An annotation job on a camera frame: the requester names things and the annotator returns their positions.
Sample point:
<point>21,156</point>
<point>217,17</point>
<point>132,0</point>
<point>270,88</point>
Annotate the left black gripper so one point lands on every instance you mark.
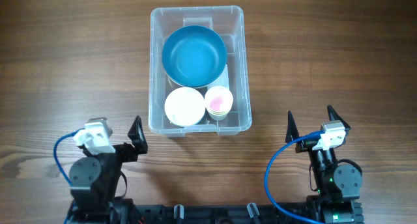
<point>123,151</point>

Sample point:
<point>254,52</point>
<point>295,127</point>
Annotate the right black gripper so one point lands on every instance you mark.
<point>311,146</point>

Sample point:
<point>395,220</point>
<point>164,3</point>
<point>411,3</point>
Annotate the lilac cup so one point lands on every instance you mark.
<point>184,106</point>

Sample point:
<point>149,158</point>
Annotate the cream bowl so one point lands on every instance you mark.
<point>176,82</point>

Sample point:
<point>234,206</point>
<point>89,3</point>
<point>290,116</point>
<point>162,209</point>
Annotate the yellow cup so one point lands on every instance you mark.
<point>217,113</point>

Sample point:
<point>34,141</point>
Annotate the cream cup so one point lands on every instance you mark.
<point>217,117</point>

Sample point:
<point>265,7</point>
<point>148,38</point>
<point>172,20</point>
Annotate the clear plastic storage container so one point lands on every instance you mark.
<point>228,22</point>

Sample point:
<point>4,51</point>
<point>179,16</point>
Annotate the pink cup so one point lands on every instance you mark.
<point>219,99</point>

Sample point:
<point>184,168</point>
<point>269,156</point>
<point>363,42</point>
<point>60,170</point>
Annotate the dark blue bowl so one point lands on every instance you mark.
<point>194,55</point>

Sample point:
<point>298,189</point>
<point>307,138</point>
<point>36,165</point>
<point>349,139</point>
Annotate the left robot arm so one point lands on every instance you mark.
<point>94,178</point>

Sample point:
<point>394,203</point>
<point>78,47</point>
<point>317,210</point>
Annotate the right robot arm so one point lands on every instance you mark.
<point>338,182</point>

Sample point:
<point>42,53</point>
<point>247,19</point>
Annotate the white label in container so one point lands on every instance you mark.
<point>222,80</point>

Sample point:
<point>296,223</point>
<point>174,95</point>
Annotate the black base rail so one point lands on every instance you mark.
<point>228,214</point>

